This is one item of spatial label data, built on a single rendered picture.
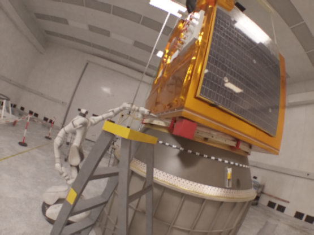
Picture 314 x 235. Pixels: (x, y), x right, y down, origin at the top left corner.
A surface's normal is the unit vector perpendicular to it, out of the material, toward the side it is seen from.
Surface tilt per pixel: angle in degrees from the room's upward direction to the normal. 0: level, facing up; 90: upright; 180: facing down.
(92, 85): 90
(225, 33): 90
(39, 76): 90
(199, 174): 62
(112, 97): 90
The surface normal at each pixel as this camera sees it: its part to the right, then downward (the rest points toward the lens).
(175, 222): -0.18, -0.19
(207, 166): 0.09, -0.58
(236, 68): 0.27, -0.04
